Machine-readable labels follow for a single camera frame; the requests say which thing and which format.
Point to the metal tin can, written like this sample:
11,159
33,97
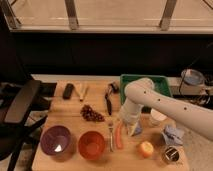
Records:
170,155

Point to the white paper cup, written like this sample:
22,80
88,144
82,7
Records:
156,117

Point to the orange bowl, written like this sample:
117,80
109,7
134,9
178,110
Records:
91,145

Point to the purple bowl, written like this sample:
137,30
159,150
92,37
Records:
55,140

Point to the dark grape bunch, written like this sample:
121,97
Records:
91,115

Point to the black rectangular block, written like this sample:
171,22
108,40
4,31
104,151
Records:
68,91

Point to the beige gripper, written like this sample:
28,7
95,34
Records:
130,129

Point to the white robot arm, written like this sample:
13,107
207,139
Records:
141,93

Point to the orange red pepper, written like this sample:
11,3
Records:
118,136

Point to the green plastic tray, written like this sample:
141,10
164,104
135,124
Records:
160,84

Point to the metal fork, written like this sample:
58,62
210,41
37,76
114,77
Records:
110,126

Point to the grey round base plate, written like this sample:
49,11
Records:
192,77

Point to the crumpled blue cloth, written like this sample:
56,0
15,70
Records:
172,136

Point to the blue sponge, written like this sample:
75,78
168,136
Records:
138,129

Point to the yellow red apple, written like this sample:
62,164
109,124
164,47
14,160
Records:
146,149

